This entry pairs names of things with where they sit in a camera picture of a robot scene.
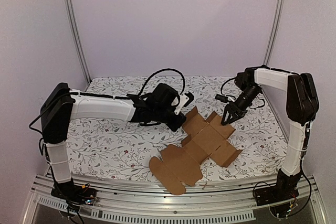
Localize brown cardboard box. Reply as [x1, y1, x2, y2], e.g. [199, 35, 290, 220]
[149, 107, 242, 195]

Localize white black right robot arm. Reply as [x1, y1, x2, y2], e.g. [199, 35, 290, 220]
[221, 66, 319, 201]

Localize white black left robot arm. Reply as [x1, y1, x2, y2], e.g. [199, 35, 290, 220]
[40, 83, 193, 200]

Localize small wooden cross stick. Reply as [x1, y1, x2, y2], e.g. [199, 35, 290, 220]
[199, 182, 215, 190]

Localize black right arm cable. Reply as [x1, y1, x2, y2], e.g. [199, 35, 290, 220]
[220, 77, 237, 98]

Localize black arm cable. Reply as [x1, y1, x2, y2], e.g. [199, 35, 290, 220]
[220, 77, 237, 98]
[139, 68, 186, 96]

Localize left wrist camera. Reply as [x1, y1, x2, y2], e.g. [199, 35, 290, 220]
[172, 92, 194, 115]

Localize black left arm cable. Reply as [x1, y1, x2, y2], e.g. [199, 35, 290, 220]
[139, 68, 186, 96]

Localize right aluminium frame post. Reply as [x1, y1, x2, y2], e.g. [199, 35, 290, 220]
[263, 0, 285, 66]

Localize aluminium frame post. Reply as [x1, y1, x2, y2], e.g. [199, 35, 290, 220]
[64, 0, 92, 84]
[263, 0, 285, 66]

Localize aluminium front rail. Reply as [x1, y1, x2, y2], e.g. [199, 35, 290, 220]
[22, 175, 328, 223]

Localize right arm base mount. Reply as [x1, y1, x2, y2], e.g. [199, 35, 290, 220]
[253, 182, 299, 219]

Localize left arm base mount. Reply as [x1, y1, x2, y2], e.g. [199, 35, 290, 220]
[51, 180, 97, 205]

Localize left aluminium frame post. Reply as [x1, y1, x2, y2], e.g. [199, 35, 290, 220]
[64, 0, 92, 84]

